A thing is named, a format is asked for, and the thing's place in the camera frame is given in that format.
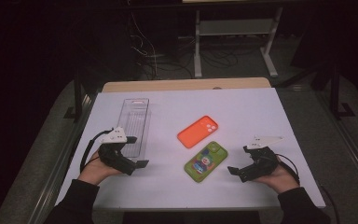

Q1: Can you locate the white metal desk frame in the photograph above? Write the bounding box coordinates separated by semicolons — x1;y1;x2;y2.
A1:
193;7;284;79

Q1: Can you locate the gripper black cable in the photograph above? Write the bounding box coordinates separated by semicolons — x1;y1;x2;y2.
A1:
275;153;340;224
79;128;116;174

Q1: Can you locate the aluminium frame rail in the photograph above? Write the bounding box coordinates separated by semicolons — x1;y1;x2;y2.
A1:
27;92;99;224
314;91;358;195

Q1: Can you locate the clear plastic box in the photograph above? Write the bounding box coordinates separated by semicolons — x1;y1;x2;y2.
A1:
117;97;153;161

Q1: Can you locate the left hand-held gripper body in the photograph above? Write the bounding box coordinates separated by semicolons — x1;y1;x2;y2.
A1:
97;126;138;176

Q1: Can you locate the tangle of floor cables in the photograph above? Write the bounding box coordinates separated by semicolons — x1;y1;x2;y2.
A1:
130;10;264;80

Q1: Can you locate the green cartoon phone case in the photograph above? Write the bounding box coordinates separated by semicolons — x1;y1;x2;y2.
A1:
183;140;229;184

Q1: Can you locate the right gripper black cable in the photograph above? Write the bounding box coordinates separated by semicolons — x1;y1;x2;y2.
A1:
275;153;340;224

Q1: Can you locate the person's right hand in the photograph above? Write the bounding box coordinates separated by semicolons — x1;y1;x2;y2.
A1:
252;155;301;195

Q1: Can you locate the orange phone case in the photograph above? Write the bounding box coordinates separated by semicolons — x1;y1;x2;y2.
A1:
176;115;219;149

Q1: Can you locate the black metal stand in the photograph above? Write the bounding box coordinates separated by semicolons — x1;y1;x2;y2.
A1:
328;60;357;121
62;69;91;123

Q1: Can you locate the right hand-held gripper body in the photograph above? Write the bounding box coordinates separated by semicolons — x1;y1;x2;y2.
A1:
238;134;284;184

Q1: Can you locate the wooden table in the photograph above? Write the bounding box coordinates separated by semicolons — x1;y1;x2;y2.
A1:
101;77;272;93

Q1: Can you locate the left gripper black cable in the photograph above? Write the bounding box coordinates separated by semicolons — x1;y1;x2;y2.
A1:
79;128;116;174

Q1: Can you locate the person's left hand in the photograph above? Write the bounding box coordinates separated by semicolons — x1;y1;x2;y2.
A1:
76;148;123;187

